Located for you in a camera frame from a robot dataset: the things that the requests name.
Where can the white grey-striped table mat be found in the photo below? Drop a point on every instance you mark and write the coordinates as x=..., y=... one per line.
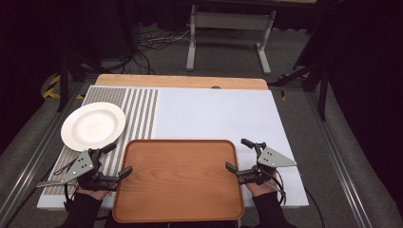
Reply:
x=209, y=114

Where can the white metal table frame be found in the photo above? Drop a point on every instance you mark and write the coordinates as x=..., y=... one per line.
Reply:
x=231, y=21

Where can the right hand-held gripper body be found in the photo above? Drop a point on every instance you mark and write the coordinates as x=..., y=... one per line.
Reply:
x=272, y=159

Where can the brown wooden tray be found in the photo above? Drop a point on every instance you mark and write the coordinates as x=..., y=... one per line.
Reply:
x=179, y=180

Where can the aluminium floor rail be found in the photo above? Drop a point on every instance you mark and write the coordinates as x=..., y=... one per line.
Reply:
x=339, y=158
x=30, y=164

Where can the yellow black hazard tape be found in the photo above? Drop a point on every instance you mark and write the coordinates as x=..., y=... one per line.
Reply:
x=51, y=87
x=283, y=90

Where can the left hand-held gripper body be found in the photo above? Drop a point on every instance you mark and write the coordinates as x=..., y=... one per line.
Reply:
x=79, y=166

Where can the black metal stand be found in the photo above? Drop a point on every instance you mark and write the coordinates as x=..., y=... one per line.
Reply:
x=321, y=85
x=65, y=79

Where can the person's right hand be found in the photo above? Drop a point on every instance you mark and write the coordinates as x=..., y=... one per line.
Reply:
x=261, y=189

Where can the person's left hand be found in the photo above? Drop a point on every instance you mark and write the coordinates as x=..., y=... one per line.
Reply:
x=93, y=193

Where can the white round plate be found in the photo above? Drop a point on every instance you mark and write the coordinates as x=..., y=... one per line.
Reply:
x=92, y=126

